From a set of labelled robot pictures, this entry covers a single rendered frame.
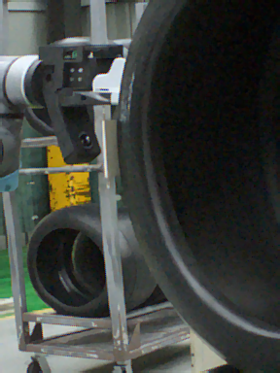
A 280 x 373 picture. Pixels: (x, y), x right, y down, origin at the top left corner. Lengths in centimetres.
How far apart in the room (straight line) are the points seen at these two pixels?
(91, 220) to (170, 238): 376
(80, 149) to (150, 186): 24
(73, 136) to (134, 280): 351
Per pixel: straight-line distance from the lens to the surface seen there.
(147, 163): 119
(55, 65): 142
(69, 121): 143
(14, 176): 155
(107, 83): 137
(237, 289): 131
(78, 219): 497
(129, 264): 488
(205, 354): 213
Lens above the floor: 119
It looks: 3 degrees down
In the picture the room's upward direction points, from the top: 4 degrees counter-clockwise
